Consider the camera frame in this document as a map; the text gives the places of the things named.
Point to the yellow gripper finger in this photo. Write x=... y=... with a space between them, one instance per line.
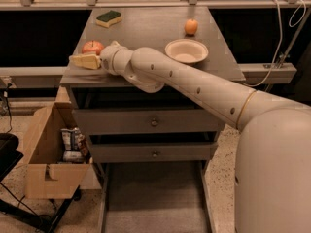
x=88 y=61

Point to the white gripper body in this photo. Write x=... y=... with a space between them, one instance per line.
x=107 y=58

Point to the red apple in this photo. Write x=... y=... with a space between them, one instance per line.
x=92 y=46

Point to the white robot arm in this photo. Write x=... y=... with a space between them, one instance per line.
x=273 y=160

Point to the top grey drawer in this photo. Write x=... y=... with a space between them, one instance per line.
x=112 y=122

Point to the grey drawer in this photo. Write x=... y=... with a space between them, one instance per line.
x=112 y=122
x=115 y=153

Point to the grey drawer cabinet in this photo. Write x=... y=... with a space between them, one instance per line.
x=152 y=27

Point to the middle grey drawer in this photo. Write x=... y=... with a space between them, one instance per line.
x=115 y=153

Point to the open bottom drawer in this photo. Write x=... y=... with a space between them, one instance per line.
x=155 y=197

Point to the green yellow sponge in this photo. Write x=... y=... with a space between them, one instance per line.
x=108 y=19

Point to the white paper bowl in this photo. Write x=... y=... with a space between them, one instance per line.
x=186 y=51

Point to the orange fruit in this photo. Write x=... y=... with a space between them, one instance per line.
x=191 y=26

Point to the snack packets in box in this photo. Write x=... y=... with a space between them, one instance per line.
x=74 y=142

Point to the cardboard box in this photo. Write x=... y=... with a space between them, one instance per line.
x=48 y=176

